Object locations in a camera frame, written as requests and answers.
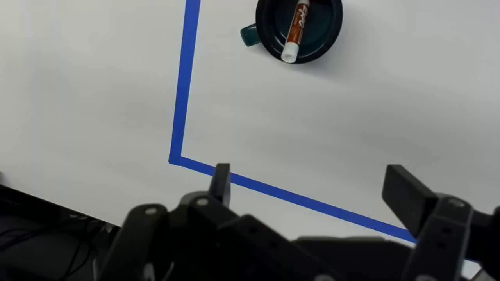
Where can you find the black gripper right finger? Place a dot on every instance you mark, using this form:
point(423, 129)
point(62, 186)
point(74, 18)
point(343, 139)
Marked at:
point(412, 197)

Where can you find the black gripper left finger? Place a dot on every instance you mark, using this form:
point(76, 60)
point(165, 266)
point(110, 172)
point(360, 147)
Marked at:
point(221, 182)

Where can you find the orange dry erase marker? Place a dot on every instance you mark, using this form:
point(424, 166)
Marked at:
point(295, 36)

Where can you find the dark teal mug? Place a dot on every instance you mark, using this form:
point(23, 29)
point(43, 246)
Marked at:
point(321, 32)

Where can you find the blue tape strip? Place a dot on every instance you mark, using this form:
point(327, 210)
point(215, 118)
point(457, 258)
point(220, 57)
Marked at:
point(184, 79)
point(291, 197)

